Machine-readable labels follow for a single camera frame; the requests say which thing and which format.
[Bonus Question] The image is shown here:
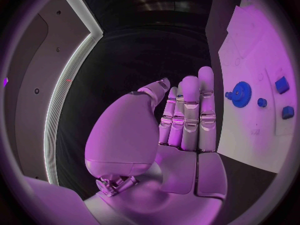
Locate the short blue cylinder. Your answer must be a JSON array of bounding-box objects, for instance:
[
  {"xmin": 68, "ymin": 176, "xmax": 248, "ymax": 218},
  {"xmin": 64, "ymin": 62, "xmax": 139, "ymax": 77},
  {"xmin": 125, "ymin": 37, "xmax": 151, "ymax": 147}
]
[{"xmin": 256, "ymin": 97, "xmax": 269, "ymax": 108}]

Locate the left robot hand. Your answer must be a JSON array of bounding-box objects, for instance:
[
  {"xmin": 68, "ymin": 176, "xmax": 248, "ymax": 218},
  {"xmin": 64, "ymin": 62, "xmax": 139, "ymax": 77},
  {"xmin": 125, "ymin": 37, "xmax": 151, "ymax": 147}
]
[{"xmin": 83, "ymin": 66, "xmax": 229, "ymax": 225}]

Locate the blue block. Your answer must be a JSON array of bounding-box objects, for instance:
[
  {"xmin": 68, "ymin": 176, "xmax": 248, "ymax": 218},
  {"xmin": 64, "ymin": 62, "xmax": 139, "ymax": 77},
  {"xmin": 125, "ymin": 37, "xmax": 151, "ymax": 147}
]
[
  {"xmin": 274, "ymin": 75, "xmax": 291, "ymax": 95},
  {"xmin": 281, "ymin": 105, "xmax": 295, "ymax": 120}
]

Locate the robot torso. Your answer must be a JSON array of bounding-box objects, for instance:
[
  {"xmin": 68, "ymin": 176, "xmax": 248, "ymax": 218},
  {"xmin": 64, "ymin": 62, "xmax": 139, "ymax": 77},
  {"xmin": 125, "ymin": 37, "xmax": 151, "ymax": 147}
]
[{"xmin": 3, "ymin": 0, "xmax": 105, "ymax": 186}]

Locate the white task board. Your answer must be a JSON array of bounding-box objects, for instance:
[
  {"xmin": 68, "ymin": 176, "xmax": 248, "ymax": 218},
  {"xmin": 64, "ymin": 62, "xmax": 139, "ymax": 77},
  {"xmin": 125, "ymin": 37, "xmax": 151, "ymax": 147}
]
[{"xmin": 216, "ymin": 0, "xmax": 298, "ymax": 174}]

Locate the blue gear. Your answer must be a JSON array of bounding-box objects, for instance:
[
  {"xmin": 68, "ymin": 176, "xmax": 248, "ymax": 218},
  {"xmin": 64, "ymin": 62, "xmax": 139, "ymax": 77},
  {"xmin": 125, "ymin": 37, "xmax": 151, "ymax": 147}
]
[{"xmin": 230, "ymin": 81, "xmax": 254, "ymax": 109}]

